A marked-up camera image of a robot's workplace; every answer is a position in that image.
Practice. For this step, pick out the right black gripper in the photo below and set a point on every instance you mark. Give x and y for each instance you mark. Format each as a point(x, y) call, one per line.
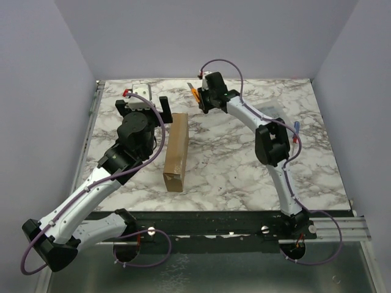
point(203, 99)

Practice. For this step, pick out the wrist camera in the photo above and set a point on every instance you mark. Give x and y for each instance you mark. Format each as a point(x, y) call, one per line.
point(143, 90)
point(202, 76)

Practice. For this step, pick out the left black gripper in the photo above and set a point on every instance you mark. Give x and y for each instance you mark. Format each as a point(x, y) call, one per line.
point(164, 116)

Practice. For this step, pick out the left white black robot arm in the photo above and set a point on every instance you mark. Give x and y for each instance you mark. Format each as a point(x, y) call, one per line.
point(59, 236)

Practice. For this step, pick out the aluminium frame rail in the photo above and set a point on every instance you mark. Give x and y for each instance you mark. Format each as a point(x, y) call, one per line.
point(326, 229)

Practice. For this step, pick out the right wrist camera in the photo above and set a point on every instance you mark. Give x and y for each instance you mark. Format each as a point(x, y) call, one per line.
point(202, 76)

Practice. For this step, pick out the brown cardboard express box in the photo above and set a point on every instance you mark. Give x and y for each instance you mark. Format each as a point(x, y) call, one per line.
point(176, 153)

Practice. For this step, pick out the orange utility knife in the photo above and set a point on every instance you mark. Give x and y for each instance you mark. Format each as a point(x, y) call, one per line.
point(194, 93)

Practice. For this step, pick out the blue red screwdriver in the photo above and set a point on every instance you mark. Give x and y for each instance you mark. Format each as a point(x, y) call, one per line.
point(296, 131)

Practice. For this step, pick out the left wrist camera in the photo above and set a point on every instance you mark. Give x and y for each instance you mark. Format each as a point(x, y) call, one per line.
point(143, 90)

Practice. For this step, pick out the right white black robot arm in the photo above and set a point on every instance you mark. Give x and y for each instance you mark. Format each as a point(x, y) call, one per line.
point(272, 146)

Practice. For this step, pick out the clear plastic parts box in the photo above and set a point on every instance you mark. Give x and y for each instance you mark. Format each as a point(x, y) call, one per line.
point(274, 110)

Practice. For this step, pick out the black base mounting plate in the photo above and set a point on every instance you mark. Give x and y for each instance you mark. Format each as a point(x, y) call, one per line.
point(214, 232)

